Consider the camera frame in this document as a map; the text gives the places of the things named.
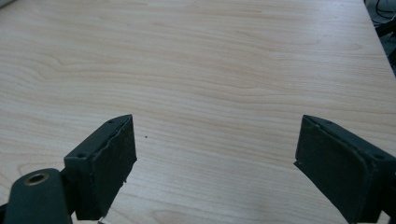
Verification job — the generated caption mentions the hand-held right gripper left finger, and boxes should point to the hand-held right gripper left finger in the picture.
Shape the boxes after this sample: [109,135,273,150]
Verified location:
[64,114,138,221]

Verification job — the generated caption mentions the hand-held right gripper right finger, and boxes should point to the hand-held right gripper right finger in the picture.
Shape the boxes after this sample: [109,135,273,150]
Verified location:
[293,114,396,224]

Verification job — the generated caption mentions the black cable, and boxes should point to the black cable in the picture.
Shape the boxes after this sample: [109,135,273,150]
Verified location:
[374,0,396,20]

